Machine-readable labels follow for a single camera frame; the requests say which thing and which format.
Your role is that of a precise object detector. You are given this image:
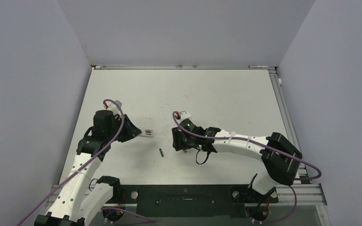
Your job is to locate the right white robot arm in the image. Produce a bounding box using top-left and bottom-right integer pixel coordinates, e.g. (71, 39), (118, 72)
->
(172, 119), (303, 202)

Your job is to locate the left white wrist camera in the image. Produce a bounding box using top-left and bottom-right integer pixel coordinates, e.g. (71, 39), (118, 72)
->
(104, 100), (122, 116)

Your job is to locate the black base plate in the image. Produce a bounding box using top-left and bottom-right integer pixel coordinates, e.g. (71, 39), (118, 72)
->
(107, 184), (279, 218)

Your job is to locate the black AAA battery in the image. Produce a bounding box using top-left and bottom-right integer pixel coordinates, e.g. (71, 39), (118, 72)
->
(159, 148), (164, 158)

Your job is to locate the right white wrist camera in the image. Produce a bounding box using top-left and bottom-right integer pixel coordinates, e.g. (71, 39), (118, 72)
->
(174, 111), (192, 122)

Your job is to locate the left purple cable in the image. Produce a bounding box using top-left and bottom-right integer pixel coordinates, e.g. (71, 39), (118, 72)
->
(15, 99), (156, 226)

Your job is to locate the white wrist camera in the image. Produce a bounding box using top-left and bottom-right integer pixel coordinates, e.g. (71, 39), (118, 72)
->
(174, 111), (192, 122)
(104, 100), (122, 116)

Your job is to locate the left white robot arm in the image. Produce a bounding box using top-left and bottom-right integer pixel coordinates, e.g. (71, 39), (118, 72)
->
(34, 107), (142, 226)

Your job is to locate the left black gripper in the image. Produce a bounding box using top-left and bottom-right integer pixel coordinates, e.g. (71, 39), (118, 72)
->
(107, 114), (141, 143)

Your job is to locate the aluminium frame rail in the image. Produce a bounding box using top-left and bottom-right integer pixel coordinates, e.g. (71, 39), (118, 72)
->
(268, 67), (327, 206)

